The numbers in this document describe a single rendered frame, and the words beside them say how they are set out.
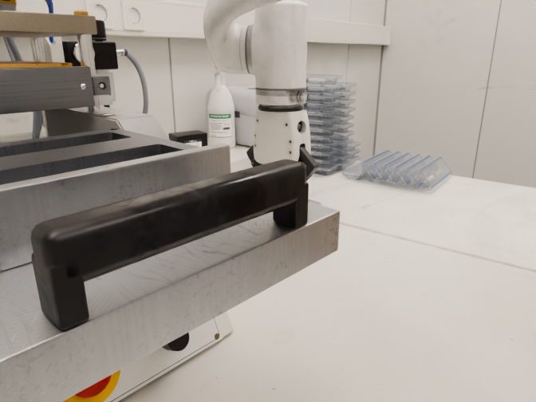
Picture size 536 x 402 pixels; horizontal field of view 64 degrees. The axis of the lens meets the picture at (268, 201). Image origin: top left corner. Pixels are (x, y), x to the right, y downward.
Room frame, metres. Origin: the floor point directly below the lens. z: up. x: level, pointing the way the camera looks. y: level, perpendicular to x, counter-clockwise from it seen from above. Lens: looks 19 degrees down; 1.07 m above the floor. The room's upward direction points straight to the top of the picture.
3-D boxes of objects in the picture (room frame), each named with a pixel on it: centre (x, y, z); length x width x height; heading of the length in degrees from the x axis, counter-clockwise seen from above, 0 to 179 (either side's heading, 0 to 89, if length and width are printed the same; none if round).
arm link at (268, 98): (0.74, -0.02, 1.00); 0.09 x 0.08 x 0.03; 46
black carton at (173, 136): (1.17, 0.22, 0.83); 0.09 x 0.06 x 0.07; 124
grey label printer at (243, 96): (1.42, 0.05, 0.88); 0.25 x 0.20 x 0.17; 48
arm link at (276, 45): (0.74, -0.02, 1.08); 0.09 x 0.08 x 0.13; 81
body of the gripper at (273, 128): (0.74, -0.02, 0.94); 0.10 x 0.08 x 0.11; 46
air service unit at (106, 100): (0.75, 0.30, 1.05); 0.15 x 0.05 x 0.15; 137
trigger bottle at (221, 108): (1.30, 0.14, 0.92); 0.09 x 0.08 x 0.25; 176
